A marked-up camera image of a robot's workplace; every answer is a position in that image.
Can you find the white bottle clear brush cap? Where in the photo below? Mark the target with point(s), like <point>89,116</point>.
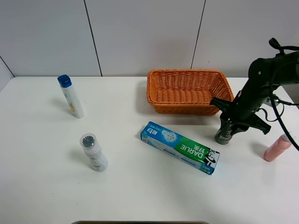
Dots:
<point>93,151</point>

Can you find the blue green toothpaste box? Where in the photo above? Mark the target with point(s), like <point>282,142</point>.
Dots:
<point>180,147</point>

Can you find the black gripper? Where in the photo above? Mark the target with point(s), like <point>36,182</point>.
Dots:
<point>242,111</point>

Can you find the dark grey squeeze tube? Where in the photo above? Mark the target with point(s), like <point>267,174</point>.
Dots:
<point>224,134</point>

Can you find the pink bottle white cap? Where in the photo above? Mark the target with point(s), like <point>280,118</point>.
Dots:
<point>277,148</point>

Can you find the orange wicker basket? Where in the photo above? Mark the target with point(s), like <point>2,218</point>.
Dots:
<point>187,91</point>

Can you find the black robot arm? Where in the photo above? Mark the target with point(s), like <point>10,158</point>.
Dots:
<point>265,76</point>

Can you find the white bottle blue cap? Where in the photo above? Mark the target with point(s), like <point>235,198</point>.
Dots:
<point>71,96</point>

